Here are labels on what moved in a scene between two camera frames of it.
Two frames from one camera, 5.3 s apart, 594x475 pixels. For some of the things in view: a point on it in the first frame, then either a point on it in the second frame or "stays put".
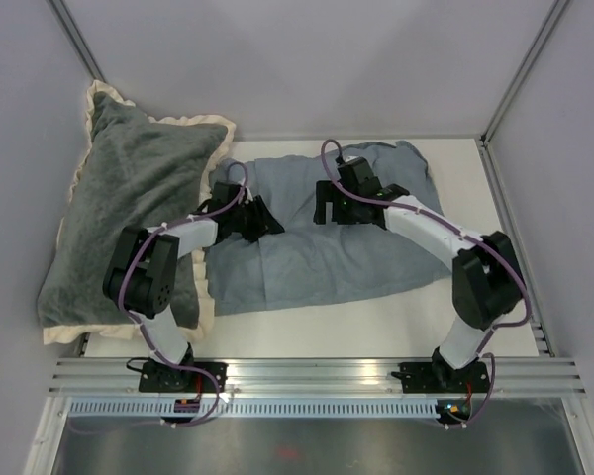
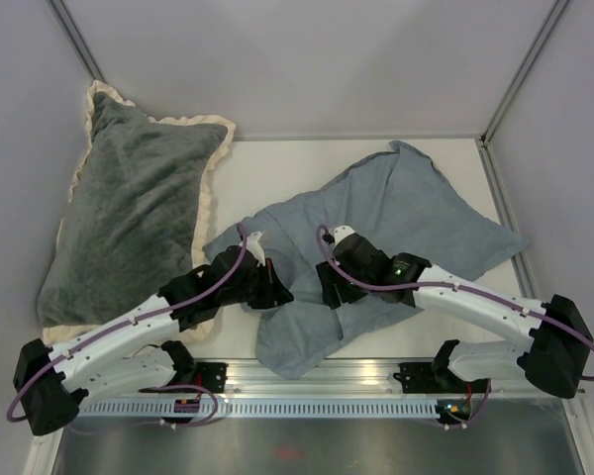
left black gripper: [263, 218] → [274, 293]
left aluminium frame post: [63, 18] stays put
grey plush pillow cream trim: [129, 171] stays put
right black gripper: [328, 191] → [329, 274]
